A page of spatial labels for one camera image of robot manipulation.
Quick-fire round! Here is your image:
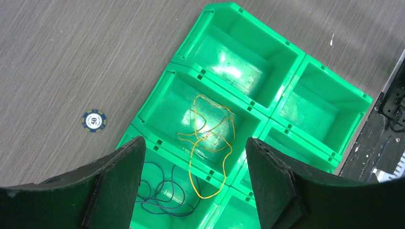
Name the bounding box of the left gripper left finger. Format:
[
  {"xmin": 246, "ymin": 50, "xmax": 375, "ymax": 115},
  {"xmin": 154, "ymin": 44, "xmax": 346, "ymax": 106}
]
[{"xmin": 0, "ymin": 136, "xmax": 146, "ymax": 229}]

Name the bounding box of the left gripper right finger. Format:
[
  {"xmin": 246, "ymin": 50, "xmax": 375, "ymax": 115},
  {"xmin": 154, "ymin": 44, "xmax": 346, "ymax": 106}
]
[{"xmin": 245, "ymin": 137, "xmax": 405, "ymax": 229}]

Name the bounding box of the dark blue thin cable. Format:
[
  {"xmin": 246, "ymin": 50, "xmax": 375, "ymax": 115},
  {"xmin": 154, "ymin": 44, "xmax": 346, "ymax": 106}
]
[{"xmin": 135, "ymin": 162, "xmax": 203, "ymax": 218}]

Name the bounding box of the yellow thin cable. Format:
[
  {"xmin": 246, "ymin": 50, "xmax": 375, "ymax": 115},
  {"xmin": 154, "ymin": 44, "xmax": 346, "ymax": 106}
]
[{"xmin": 176, "ymin": 94, "xmax": 236, "ymax": 200}]

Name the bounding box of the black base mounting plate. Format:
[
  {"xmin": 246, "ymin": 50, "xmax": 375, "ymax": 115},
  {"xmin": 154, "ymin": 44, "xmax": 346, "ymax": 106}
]
[{"xmin": 338, "ymin": 53, "xmax": 405, "ymax": 183}]

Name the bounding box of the green six-compartment bin tray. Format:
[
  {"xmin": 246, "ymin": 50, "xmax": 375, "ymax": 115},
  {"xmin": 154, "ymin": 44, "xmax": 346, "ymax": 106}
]
[{"xmin": 121, "ymin": 2, "xmax": 373, "ymax": 229}]

